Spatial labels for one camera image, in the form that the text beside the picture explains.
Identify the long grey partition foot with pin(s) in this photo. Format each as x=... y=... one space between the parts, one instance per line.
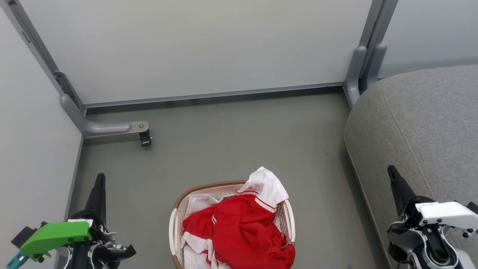
x=101 y=128

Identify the red shorts white trim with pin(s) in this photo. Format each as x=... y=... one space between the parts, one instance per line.
x=263 y=186

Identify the red jersey garment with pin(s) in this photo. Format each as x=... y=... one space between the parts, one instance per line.
x=254 y=246

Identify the grey fabric sofa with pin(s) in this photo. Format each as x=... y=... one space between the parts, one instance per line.
x=429 y=127

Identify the grey corner post black bracket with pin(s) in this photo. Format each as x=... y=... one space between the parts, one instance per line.
x=35 y=45

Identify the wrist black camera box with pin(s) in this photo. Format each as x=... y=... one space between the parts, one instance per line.
x=472 y=207
x=23 y=236

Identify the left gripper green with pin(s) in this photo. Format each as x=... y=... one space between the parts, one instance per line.
x=56 y=235

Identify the grey double partition post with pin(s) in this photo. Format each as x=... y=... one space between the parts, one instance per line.
x=377 y=22

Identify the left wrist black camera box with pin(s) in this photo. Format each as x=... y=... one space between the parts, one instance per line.
x=23 y=236

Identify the short grey partition foot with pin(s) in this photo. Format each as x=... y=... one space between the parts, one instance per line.
x=354 y=78
x=375 y=63

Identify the woven laundry basket brown rim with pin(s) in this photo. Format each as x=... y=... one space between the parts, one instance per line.
x=194 y=191

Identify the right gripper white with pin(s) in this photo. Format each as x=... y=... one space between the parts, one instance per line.
x=448 y=213

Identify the black caster wheel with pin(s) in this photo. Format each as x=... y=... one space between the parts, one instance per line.
x=145 y=139

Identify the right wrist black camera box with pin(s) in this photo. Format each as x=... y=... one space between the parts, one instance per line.
x=472 y=207

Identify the aluminium partition bottom rail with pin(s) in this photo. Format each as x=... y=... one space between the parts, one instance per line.
x=209 y=94

